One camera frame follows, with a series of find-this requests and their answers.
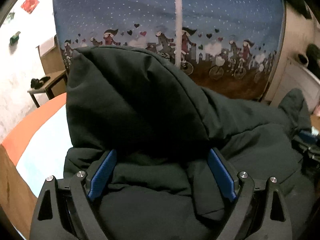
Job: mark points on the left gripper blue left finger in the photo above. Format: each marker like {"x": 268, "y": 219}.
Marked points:
{"x": 64, "y": 206}

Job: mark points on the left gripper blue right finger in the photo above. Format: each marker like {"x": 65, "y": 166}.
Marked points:
{"x": 258, "y": 208}

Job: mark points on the black padded jacket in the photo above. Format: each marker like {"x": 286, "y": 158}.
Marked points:
{"x": 162, "y": 126}

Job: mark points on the pile of clothes on cabinet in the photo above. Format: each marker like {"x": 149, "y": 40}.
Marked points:
{"x": 311, "y": 59}

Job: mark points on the colour-block bed sheet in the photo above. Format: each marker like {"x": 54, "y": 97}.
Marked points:
{"x": 35, "y": 149}

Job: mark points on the white cabinet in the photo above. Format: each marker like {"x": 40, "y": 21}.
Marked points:
{"x": 289, "y": 73}

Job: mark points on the small wooden side table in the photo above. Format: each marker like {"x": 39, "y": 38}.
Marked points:
{"x": 50, "y": 80}

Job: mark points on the blue printed fabric wardrobe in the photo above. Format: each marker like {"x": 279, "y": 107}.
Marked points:
{"x": 229, "y": 46}

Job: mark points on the black item on table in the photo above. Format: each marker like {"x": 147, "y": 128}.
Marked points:
{"x": 38, "y": 83}

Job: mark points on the cardboard box behind table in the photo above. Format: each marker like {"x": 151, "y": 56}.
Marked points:
{"x": 51, "y": 56}

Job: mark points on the green wall hook ornament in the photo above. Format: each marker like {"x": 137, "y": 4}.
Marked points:
{"x": 14, "y": 39}

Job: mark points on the red paper wall decoration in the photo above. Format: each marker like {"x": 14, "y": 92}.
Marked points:
{"x": 29, "y": 5}

